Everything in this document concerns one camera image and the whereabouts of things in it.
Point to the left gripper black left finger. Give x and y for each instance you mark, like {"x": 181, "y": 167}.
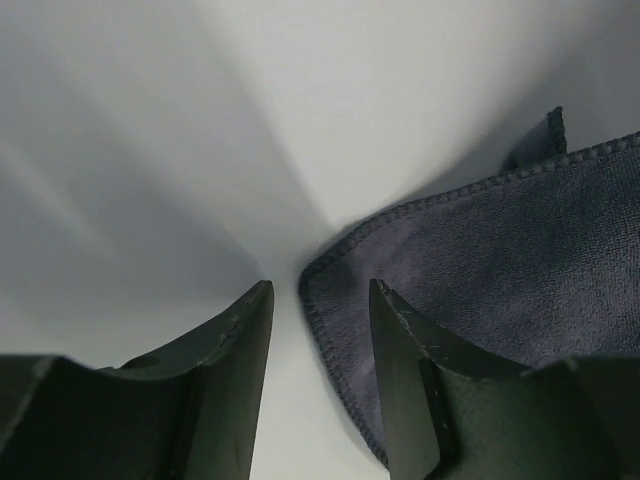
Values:
{"x": 186, "y": 410}

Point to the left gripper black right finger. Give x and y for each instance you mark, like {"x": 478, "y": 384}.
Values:
{"x": 452, "y": 410}

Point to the dark blue grey towel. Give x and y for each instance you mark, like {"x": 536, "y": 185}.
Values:
{"x": 536, "y": 264}

